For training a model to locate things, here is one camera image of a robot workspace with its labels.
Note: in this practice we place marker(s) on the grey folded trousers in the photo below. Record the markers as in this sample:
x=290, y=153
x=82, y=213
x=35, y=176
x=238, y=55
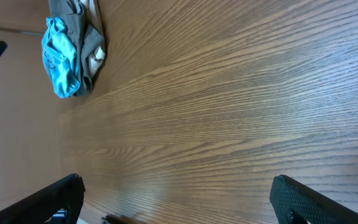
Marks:
x=72, y=13

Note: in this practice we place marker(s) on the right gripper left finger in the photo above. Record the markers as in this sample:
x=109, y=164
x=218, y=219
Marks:
x=60, y=202

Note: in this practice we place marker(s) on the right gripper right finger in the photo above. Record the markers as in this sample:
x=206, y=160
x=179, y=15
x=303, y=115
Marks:
x=294, y=203

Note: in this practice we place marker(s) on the light blue printed t-shirt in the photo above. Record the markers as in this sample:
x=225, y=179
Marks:
x=59, y=57

